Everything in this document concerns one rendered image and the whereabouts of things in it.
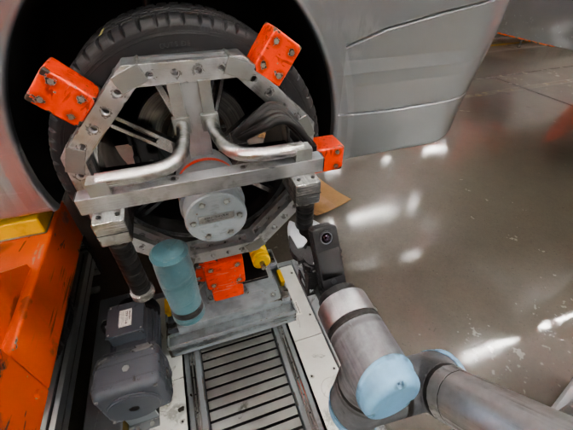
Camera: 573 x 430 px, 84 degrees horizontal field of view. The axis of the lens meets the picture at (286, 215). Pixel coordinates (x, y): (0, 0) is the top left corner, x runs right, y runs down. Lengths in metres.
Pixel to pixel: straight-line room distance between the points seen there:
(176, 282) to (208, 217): 0.22
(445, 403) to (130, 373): 0.77
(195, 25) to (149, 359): 0.84
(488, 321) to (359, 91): 1.20
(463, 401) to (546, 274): 1.61
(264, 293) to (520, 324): 1.15
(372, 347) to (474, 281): 1.42
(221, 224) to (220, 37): 0.39
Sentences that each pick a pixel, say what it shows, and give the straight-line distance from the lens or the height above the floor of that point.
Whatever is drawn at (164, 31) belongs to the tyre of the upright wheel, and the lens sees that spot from 0.76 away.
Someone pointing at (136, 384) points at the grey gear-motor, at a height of 0.40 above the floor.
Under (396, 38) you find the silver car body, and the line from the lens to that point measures 1.01.
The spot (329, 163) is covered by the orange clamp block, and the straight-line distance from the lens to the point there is 0.87.
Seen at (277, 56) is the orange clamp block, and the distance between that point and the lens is 0.71.
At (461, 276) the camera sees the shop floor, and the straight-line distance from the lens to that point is 1.87.
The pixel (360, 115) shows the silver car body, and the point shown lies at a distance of 1.03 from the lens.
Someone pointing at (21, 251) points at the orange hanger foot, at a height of 0.68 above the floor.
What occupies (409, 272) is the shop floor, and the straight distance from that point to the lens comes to 1.78.
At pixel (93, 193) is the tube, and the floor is 0.99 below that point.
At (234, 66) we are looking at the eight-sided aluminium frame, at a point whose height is 1.10.
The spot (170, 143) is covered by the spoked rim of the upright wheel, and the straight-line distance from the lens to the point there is 0.85.
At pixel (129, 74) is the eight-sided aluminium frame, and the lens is 0.69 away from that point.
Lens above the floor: 1.28
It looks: 40 degrees down
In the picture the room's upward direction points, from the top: straight up
